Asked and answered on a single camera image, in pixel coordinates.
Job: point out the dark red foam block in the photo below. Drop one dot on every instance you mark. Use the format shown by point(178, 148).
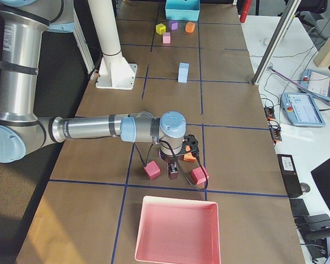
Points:
point(152, 170)

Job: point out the teach pendant near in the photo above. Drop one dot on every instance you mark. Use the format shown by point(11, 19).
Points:
point(301, 110)

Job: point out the purple foam block left side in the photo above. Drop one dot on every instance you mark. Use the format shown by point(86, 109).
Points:
point(173, 25)

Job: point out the teach pendant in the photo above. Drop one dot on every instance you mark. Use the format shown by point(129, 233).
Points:
point(316, 82)
point(301, 110)

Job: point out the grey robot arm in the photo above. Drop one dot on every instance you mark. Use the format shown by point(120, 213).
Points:
point(41, 75)

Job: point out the red object at edge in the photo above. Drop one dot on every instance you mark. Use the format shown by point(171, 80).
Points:
point(245, 10)

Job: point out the yellow foam block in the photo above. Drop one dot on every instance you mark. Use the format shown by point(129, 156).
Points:
point(160, 28)

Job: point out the aluminium frame post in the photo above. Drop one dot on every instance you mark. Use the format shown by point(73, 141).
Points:
point(282, 26)

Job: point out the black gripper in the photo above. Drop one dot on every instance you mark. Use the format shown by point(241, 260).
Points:
point(170, 159)

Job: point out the orange foam block left side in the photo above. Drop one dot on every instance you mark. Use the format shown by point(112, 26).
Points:
point(190, 27)

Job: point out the teach pendant far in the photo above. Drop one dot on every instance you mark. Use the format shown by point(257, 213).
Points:
point(316, 82)

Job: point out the orange foam block right side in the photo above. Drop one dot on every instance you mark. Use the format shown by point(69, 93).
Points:
point(188, 157)

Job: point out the white camera stand post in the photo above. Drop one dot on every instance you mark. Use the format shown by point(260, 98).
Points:
point(114, 72)

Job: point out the red plastic bin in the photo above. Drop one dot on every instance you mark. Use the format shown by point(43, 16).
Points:
point(178, 231)

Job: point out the pink foam block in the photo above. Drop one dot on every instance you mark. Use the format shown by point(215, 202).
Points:
point(166, 38)

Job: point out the black box with label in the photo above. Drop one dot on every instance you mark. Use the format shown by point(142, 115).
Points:
point(289, 175)

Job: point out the light blue foam block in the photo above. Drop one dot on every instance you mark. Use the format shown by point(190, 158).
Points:
point(182, 77)

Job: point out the blue plastic bin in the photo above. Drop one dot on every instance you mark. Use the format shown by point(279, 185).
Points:
point(187, 10)

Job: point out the orange foam block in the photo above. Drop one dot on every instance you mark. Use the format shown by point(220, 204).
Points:
point(188, 157)
point(190, 27)

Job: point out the black monitor stand base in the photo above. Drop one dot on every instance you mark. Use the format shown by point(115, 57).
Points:
point(314, 229)

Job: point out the crimson foam block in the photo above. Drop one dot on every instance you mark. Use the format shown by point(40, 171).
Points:
point(199, 175)

